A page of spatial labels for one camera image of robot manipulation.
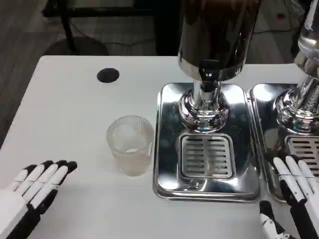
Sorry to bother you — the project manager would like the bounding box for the dark drink dispenser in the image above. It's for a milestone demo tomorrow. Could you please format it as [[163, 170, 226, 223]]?
[[177, 0, 262, 133]]

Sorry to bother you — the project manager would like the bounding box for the clear ribbed glass cup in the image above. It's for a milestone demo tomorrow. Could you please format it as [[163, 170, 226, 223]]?
[[106, 115, 156, 177]]

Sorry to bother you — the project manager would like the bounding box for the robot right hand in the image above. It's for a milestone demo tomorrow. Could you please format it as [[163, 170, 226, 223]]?
[[259, 154, 319, 239]]

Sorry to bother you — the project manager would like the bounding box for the black tap handle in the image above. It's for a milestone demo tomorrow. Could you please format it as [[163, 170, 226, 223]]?
[[198, 59, 220, 92]]

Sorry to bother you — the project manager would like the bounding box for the clear drink dispenser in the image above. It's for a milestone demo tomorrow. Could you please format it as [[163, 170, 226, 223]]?
[[272, 0, 319, 136]]

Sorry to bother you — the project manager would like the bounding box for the black round cable grommet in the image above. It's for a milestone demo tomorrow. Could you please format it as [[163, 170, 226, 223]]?
[[96, 68, 120, 83]]

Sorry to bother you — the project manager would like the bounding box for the steel drip tray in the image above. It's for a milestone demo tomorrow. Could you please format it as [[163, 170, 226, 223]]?
[[249, 83, 319, 204], [153, 82, 261, 204]]

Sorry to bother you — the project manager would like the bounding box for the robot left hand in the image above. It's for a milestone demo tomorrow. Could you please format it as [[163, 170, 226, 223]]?
[[0, 160, 78, 239]]

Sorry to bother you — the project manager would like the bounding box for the black stand frame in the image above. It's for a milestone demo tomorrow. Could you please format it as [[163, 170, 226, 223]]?
[[46, 0, 160, 56]]

